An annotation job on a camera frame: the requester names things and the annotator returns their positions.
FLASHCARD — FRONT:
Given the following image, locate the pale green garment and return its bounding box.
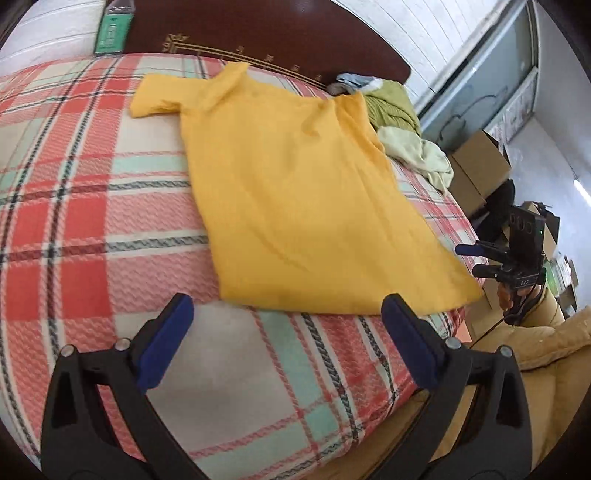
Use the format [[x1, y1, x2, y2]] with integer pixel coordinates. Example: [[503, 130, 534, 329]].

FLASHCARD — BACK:
[[378, 127, 454, 191]]

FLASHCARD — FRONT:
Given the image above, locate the green label water bottle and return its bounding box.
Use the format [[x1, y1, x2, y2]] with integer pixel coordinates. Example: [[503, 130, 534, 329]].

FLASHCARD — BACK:
[[93, 0, 136, 56]]

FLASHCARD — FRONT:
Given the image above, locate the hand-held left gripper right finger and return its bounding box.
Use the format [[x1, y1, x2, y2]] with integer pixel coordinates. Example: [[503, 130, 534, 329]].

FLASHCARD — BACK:
[[369, 293, 536, 480]]

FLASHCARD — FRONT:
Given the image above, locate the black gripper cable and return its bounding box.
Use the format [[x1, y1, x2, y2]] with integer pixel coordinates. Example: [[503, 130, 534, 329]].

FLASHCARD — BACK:
[[471, 277, 543, 348]]

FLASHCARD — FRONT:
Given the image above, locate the person's right forearm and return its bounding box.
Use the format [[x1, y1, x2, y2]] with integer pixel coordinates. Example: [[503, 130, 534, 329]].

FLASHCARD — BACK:
[[519, 286, 568, 329]]

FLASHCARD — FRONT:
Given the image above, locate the mustard yellow jacket sleeve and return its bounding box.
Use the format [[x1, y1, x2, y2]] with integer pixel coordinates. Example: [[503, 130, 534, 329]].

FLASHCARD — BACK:
[[416, 307, 591, 480]]

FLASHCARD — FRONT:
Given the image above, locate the olive green garment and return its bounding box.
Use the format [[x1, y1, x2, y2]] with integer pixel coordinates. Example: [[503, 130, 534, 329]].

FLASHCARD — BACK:
[[365, 79, 422, 137]]

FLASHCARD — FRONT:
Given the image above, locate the yellow shirt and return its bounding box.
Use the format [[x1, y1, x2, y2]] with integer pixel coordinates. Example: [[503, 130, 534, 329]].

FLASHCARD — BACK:
[[129, 61, 485, 315]]

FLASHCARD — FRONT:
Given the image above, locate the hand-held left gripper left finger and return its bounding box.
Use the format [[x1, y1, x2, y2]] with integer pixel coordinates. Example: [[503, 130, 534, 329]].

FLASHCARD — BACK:
[[41, 293, 208, 480]]

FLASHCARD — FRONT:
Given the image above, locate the blue white cloth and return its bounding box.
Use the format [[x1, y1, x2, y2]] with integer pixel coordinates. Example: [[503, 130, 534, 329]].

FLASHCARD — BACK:
[[335, 72, 384, 93]]

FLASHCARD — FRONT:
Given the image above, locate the person's right hand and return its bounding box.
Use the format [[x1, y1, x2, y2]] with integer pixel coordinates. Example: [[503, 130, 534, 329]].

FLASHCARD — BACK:
[[498, 284, 532, 312]]

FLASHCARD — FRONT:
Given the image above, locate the dark wooden headboard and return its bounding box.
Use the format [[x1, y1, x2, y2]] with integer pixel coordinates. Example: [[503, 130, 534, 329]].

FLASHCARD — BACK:
[[122, 0, 411, 95]]

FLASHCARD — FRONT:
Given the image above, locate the dark cloth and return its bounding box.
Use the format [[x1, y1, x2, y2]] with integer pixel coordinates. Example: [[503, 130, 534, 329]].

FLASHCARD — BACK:
[[478, 179, 515, 243]]

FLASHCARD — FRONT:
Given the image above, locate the plaid blanket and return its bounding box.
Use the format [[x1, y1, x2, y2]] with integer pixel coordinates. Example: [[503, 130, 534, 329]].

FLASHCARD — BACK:
[[0, 52, 478, 467]]

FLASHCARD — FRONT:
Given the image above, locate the cardboard box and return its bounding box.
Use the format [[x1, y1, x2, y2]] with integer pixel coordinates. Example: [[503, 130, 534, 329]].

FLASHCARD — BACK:
[[447, 130, 512, 217], [522, 200, 561, 259]]

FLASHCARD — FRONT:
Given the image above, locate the glass door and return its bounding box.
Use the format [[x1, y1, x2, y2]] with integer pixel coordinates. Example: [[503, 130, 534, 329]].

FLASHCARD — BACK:
[[418, 0, 541, 153]]

